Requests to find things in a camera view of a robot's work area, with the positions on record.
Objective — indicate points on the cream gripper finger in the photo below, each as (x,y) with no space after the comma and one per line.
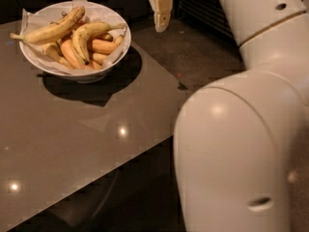
(162,13)

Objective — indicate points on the curved yellow banana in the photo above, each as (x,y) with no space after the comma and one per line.
(81,36)

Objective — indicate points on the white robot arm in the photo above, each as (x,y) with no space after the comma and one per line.
(233,138)

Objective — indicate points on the small banana right rim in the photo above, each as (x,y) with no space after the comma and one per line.
(118,40)

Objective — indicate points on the orange banana upper centre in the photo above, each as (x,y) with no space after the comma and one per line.
(105,37)

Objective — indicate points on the orange banana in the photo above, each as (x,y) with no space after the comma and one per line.
(101,46)
(105,37)
(66,49)

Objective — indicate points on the white paper bowl liner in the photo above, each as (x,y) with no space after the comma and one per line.
(78,39)

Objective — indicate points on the orange banana middle right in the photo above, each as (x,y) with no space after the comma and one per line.
(101,46)

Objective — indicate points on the yellow banana bottom right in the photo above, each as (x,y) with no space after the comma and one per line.
(97,57)

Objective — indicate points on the white ceramic bowl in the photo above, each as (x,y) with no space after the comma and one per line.
(94,13)

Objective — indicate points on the long yellow top banana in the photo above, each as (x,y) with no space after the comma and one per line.
(54,31)

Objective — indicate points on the orange banana lower centre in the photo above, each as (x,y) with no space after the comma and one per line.
(66,49)

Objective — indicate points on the yellow banana lower left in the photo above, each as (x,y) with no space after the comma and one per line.
(53,51)

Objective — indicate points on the black glass door refrigerator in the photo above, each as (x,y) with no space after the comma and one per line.
(211,13)

